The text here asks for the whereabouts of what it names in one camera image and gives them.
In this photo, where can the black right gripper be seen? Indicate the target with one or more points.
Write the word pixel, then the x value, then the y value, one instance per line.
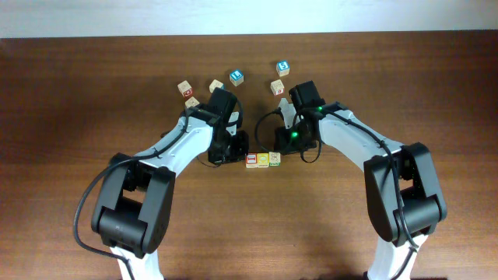
pixel 285 141

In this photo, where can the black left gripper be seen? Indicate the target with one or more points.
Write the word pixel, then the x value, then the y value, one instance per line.
pixel 239 151

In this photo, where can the red I wooden block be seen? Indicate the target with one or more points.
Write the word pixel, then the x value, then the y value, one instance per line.
pixel 251 160

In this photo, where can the green R wooden block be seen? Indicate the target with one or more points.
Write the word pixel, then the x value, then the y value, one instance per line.
pixel 274 158

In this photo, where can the yellow O wooden block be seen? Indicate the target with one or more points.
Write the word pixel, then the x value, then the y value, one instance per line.
pixel 263 160

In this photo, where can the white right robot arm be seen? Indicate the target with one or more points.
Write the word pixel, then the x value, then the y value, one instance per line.
pixel 403 194

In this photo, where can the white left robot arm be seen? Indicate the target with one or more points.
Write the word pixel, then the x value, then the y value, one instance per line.
pixel 133 208

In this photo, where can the red 9 wooden block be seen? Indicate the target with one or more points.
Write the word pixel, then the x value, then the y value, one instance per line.
pixel 277 87

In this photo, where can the green letter wooden block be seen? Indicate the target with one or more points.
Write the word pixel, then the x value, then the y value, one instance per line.
pixel 191 102

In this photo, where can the blue H wooden block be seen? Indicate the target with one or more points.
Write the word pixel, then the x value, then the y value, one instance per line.
pixel 215 84

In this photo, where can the blue 5 wooden block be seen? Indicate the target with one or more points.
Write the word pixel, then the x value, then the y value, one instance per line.
pixel 282 68

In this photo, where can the blue L wooden block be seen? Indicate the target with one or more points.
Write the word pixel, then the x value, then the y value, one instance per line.
pixel 236 77

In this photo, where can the red Q wooden block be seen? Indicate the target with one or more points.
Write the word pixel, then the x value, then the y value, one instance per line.
pixel 185 89

